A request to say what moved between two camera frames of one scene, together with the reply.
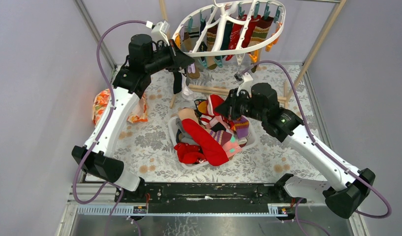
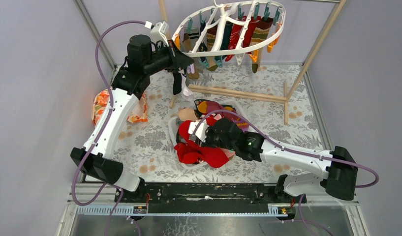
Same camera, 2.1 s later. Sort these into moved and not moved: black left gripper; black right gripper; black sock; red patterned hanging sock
Moved: black right gripper
Not moved: red patterned hanging sock; black sock; black left gripper
